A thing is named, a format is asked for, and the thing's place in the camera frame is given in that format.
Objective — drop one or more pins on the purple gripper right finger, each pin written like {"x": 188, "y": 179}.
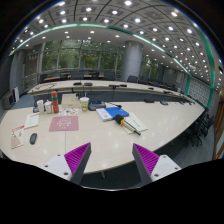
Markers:
{"x": 151, "y": 166}

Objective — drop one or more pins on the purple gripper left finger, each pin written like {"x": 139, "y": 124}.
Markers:
{"x": 71, "y": 165}

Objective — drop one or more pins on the pink mouse pad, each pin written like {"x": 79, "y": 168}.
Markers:
{"x": 64, "y": 123}

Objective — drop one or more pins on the black computer mouse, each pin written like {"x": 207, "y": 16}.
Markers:
{"x": 33, "y": 138}

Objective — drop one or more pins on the pale green notepad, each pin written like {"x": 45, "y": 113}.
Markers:
{"x": 135, "y": 122}

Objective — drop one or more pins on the black lint roller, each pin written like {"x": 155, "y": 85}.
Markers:
{"x": 122, "y": 122}

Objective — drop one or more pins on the colourful sticker sheet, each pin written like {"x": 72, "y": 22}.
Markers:
{"x": 68, "y": 112}

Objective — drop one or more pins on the white book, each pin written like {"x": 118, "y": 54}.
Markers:
{"x": 105, "y": 116}

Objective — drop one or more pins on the blue folder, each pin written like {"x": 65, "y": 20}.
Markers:
{"x": 113, "y": 111}

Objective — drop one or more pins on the green paper cup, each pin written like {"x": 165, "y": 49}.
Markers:
{"x": 84, "y": 102}

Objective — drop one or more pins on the cardboard box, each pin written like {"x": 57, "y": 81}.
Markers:
{"x": 70, "y": 101}

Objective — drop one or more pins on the white paper sheet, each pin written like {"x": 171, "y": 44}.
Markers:
{"x": 32, "y": 120}

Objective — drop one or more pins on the black office chair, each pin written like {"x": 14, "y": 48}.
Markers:
{"x": 200, "y": 128}

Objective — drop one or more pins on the red white booklet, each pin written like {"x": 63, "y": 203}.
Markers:
{"x": 17, "y": 136}

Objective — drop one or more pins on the white cup left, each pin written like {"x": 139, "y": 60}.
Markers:
{"x": 40, "y": 104}

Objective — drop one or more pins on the long conference table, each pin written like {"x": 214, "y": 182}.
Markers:
{"x": 101, "y": 85}

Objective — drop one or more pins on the grey round pillar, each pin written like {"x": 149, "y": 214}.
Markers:
{"x": 132, "y": 59}

